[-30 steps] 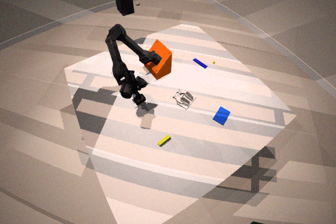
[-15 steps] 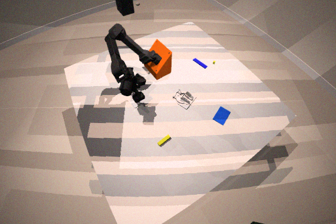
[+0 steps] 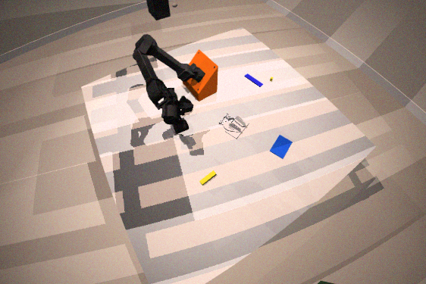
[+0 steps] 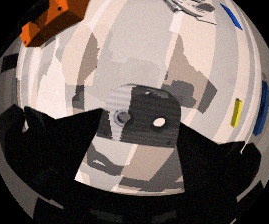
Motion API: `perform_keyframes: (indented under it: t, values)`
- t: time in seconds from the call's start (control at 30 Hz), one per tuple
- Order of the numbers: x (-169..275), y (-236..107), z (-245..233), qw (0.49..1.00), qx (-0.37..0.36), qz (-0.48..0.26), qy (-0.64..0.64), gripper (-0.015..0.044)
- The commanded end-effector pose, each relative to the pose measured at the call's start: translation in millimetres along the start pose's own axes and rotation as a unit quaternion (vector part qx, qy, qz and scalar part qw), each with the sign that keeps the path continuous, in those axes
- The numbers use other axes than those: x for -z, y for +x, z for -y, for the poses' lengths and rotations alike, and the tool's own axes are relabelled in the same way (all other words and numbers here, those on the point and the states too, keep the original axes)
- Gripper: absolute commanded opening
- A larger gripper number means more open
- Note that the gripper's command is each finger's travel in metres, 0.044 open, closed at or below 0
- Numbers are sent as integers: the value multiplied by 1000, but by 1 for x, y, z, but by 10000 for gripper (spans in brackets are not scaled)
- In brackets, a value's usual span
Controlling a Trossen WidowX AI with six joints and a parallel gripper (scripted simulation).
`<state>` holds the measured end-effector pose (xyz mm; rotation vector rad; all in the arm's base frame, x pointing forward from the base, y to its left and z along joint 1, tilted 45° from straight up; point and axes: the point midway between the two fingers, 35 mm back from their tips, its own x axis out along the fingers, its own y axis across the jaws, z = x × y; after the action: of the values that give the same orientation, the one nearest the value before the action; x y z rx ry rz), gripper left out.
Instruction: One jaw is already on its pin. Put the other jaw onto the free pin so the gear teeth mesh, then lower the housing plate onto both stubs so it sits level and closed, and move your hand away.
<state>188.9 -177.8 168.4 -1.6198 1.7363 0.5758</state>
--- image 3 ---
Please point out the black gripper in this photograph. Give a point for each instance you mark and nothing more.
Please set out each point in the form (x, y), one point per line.
(181, 125)

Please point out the blue block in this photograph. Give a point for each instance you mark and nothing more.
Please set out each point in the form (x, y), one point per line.
(280, 146)

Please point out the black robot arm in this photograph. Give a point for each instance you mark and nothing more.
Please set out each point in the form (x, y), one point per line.
(155, 87)

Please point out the yellow flat bar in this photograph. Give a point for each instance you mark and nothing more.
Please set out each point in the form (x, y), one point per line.
(208, 177)

